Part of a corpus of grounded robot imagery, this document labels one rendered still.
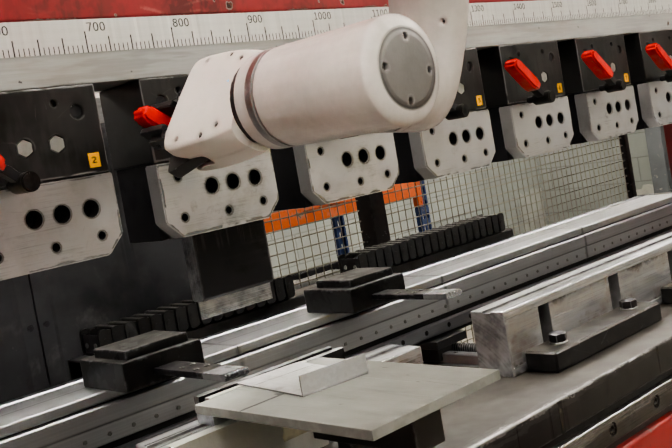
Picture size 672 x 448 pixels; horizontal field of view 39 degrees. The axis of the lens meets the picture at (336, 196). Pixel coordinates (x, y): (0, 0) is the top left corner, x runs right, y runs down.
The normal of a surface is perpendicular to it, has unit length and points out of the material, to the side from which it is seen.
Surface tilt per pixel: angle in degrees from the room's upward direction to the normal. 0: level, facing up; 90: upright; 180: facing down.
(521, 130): 90
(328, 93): 102
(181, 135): 59
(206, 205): 90
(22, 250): 90
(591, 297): 90
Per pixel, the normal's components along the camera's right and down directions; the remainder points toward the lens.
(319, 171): 0.68, -0.07
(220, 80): -0.68, -0.45
